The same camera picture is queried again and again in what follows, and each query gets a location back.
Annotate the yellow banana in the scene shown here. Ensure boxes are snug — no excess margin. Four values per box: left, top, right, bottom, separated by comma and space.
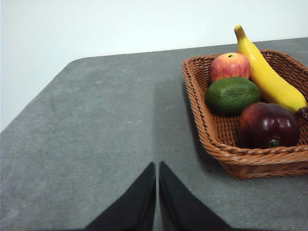
234, 25, 308, 118

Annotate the dark red plum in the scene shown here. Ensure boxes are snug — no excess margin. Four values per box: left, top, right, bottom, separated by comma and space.
238, 102, 301, 150

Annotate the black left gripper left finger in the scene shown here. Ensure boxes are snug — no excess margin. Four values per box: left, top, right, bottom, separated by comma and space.
84, 162, 157, 231

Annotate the green bumpy avocado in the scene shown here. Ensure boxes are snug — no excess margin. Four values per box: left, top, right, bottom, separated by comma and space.
205, 77, 262, 116

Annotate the brown wicker basket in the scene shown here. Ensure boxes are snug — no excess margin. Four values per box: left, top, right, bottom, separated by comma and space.
181, 49, 308, 180

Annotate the red yellow apple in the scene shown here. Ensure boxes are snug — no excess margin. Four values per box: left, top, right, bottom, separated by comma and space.
209, 52, 251, 84

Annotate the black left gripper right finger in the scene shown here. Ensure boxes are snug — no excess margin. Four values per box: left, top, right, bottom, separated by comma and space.
158, 161, 233, 231

